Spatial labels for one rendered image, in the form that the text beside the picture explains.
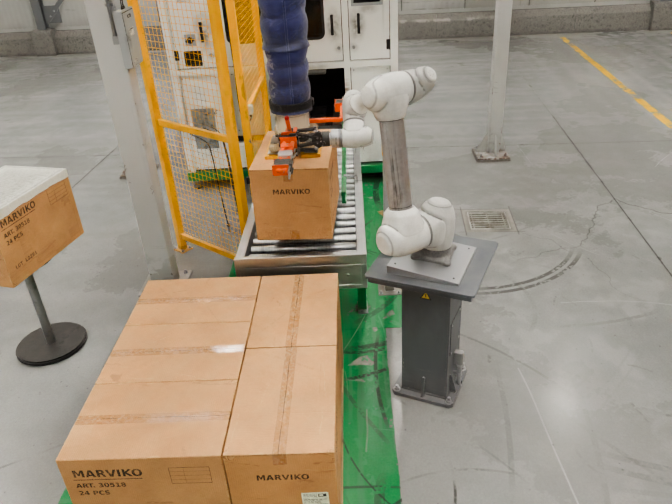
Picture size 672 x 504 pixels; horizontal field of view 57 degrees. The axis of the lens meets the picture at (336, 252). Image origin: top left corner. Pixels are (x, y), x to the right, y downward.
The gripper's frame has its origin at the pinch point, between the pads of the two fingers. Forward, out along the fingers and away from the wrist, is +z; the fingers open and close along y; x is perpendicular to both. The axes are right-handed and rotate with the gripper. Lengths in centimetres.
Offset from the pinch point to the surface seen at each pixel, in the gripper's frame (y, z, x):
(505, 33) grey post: 7, -167, 269
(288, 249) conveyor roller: 67, 8, 10
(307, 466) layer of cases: 73, -10, -138
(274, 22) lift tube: -53, 3, 15
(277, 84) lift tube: -23.5, 4.9, 17.4
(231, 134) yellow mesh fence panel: 16, 41, 64
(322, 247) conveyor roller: 66, -11, 10
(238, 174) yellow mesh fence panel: 42, 41, 64
